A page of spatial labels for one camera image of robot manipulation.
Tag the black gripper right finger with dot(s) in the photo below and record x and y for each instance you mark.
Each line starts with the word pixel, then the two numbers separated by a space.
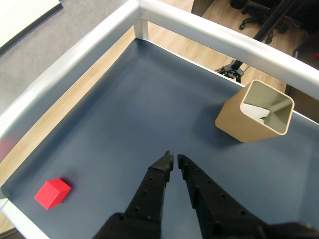
pixel 216 211

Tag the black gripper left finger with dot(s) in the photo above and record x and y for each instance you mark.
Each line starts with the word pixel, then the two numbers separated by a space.
pixel 147 196

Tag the red cube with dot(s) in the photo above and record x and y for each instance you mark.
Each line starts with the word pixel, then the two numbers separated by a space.
pixel 51 194

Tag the beige square box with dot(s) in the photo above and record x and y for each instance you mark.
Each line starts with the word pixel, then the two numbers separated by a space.
pixel 236 119

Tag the dark blue-grey mat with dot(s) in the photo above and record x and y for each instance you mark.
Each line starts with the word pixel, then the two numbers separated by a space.
pixel 124 112

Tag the white crumpled tissue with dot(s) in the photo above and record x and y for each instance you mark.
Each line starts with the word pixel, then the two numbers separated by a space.
pixel 254 112

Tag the black tripod stand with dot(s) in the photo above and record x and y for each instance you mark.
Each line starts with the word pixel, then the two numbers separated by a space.
pixel 270 22

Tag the black office chair base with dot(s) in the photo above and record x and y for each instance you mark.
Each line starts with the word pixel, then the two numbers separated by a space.
pixel 251 17

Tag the dark brown cabinet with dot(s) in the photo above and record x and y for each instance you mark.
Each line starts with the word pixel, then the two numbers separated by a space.
pixel 200 6

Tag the white board with black edge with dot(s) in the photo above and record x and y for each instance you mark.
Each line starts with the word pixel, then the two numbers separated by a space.
pixel 22 15

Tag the silver table rail frame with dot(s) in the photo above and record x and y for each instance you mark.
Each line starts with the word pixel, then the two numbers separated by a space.
pixel 199 27

